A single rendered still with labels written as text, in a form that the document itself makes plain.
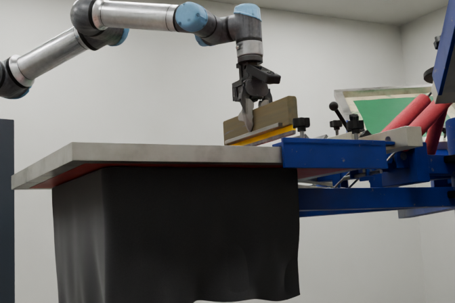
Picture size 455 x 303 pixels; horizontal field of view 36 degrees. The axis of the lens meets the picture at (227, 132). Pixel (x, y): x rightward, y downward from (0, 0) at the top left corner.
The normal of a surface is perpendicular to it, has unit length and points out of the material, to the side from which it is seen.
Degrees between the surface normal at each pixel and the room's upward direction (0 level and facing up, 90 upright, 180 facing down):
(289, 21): 90
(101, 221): 91
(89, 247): 94
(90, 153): 90
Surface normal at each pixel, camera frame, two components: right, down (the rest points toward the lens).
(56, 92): 0.47, -0.17
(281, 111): -0.89, -0.03
